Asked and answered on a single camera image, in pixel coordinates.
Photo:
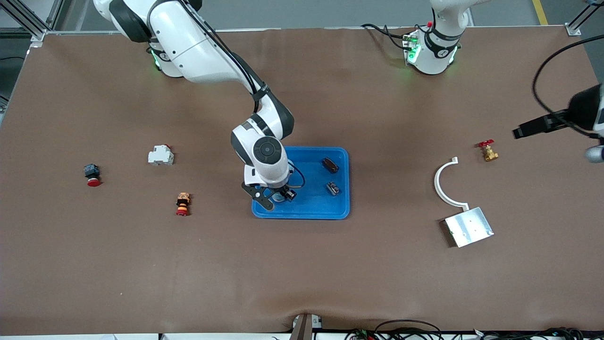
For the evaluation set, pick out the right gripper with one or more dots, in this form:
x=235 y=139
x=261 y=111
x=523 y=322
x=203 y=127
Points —
x=283 y=191

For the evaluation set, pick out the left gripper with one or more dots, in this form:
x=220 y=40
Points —
x=583 y=109

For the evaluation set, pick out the blue bell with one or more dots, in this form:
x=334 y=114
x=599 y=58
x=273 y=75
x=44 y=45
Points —
x=278 y=199

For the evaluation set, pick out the dark brown electrolytic capacitor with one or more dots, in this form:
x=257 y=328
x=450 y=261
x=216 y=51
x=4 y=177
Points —
x=331 y=165

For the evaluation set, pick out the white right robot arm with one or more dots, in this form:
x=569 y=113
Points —
x=198 y=52

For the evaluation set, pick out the blue plastic tray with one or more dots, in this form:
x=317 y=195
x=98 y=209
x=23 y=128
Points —
x=316 y=205

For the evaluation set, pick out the brown table cover sheet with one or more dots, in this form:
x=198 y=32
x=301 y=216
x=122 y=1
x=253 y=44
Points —
x=302 y=264

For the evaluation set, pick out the orange red push button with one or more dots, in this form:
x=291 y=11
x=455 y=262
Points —
x=183 y=203

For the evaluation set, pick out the aluminium plate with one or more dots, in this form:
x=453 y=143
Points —
x=469 y=227

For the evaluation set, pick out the white circuit breaker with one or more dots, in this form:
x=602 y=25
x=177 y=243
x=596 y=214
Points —
x=160 y=157

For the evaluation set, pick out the black red emergency button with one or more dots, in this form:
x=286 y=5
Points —
x=92 y=172

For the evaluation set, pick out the aluminium frame post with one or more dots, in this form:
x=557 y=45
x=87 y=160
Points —
x=37 y=34
x=573 y=30

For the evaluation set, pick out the white curved bracket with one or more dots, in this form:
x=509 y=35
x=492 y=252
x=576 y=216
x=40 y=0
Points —
x=436 y=184

